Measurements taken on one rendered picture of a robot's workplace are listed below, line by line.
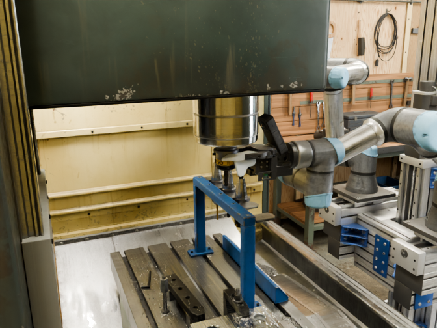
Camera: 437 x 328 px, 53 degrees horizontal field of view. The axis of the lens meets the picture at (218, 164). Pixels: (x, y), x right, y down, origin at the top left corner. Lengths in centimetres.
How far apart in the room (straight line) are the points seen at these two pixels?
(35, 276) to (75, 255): 129
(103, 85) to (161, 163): 129
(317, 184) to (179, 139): 104
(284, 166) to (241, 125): 21
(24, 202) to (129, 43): 34
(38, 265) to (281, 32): 66
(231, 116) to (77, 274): 125
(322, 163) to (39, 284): 75
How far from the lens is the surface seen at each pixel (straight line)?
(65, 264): 208
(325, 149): 119
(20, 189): 78
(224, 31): 92
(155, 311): 150
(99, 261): 207
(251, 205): 144
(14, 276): 70
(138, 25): 87
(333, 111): 208
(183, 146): 212
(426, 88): 199
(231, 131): 99
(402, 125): 144
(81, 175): 206
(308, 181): 123
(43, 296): 84
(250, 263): 138
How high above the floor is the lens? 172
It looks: 15 degrees down
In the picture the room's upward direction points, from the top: 1 degrees counter-clockwise
